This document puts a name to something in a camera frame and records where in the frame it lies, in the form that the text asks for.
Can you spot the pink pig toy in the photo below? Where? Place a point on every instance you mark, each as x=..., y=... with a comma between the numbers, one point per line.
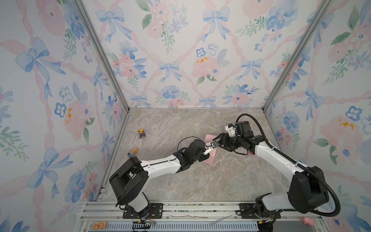
x=308, y=221

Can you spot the purple yellow toy figure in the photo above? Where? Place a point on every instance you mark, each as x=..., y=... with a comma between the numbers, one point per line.
x=141, y=133

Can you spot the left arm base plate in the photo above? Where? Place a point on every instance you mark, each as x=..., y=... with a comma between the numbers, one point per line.
x=152, y=211

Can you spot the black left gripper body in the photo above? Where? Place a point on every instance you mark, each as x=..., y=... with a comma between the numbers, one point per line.
x=201, y=158

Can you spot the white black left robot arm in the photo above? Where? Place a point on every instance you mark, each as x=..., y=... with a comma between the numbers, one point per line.
x=129, y=180

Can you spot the orange blue toy figure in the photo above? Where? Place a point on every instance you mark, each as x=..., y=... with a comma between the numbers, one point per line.
x=132, y=152

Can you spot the purple pink wrapping paper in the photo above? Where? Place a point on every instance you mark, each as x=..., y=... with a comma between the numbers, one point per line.
x=210, y=160

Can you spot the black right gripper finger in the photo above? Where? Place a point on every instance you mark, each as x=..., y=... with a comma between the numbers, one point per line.
x=223, y=147
x=223, y=138

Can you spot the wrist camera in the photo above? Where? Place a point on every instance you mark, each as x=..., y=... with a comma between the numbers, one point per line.
x=240, y=129
x=210, y=147

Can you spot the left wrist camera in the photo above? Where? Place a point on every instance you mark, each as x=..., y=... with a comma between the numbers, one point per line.
x=210, y=147

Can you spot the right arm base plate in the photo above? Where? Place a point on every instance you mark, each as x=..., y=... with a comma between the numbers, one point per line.
x=250, y=211

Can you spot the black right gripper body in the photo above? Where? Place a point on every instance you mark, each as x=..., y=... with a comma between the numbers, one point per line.
x=233, y=142

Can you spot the aluminium front rail frame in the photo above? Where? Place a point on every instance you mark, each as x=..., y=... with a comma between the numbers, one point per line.
x=190, y=216

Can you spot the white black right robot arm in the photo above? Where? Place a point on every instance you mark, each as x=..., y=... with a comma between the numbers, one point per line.
x=306, y=192

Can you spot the orange tag label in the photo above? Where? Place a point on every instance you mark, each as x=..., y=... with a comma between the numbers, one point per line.
x=99, y=225

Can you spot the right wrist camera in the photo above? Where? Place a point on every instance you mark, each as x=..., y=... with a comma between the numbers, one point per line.
x=240, y=129

